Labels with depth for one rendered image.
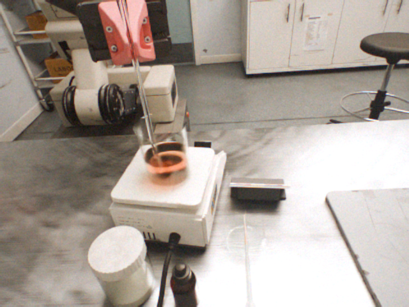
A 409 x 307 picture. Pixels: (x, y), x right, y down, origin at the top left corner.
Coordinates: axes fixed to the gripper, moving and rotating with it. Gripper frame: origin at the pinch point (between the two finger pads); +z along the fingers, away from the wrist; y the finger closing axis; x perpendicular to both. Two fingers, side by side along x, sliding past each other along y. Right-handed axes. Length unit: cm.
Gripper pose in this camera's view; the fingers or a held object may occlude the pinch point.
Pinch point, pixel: (131, 47)
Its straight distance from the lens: 30.7
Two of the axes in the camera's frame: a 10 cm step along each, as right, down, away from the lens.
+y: 9.6, -2.1, 1.8
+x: 0.6, 8.0, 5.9
